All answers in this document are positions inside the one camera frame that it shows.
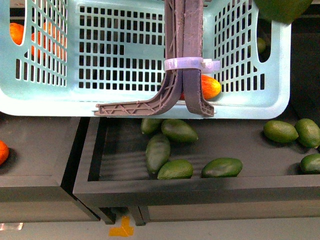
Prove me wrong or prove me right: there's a green avocado bottom middle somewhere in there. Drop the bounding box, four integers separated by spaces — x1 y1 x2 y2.
201 157 243 178

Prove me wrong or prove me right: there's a white zip tie right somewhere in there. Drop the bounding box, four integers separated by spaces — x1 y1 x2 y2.
163 57 221 74

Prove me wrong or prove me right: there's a green avocado bottom left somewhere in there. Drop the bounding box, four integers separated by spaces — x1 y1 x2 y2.
157 159 194 180

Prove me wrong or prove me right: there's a dark red mango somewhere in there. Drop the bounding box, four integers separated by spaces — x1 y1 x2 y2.
180 74 222 101

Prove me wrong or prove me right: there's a green avocado picked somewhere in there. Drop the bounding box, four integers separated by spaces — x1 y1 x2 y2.
253 0 313 25

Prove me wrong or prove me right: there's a light blue plastic basket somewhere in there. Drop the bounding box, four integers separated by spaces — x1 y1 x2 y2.
0 0 292 120

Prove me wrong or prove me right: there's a green avocado far right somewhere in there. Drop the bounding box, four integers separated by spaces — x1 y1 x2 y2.
294 118 320 148

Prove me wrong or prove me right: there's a black orange tray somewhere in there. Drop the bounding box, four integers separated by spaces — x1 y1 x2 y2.
0 7 101 223

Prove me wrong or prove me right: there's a green avocado left long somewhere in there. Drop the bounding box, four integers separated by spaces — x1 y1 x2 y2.
145 133 171 174

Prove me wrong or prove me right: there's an orange fruit behind basket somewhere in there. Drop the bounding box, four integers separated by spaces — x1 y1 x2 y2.
9 22 67 61

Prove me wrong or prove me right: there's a green avocado upper middle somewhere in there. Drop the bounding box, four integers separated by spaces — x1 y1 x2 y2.
161 119 199 143

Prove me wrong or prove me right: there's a green avocado upper left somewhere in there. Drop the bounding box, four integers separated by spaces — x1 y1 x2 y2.
140 118 163 135

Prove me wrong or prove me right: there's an orange near left edge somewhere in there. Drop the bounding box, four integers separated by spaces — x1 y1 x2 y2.
0 140 10 165

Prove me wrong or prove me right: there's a black avocado tray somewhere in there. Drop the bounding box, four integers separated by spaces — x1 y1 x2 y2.
72 14 320 227

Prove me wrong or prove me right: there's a green avocado bottom right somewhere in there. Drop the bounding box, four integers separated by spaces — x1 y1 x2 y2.
299 153 320 174

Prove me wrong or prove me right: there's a brown basket handle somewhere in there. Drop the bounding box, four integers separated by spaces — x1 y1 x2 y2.
94 0 214 117

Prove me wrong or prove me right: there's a green avocado upper right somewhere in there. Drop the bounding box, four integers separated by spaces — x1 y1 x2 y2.
263 120 299 144

